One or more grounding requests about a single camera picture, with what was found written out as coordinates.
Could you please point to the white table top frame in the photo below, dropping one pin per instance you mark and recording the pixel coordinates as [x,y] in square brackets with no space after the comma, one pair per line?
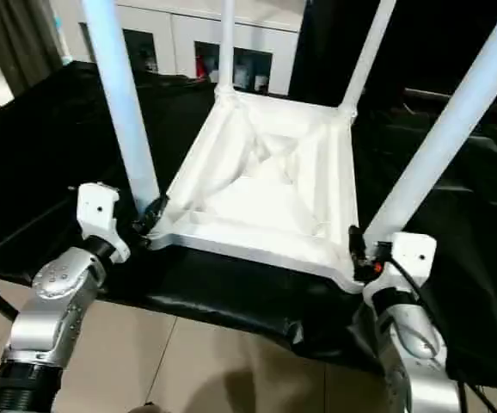
[266,181]

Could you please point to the white plastic table leg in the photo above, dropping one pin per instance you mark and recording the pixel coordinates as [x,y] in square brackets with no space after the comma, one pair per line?
[124,103]
[227,47]
[365,56]
[455,138]

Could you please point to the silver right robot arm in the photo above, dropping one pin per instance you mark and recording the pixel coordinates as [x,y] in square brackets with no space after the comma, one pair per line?
[416,353]

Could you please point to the black work mat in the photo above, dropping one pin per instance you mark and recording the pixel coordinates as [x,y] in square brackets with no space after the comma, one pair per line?
[42,172]

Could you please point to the white glass-door cabinet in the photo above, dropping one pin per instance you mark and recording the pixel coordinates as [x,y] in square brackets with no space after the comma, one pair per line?
[180,30]

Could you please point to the grey curtain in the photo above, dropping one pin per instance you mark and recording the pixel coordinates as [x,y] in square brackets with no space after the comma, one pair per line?
[21,39]

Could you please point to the black metal rail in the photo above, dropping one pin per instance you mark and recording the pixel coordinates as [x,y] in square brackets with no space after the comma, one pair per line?
[429,93]

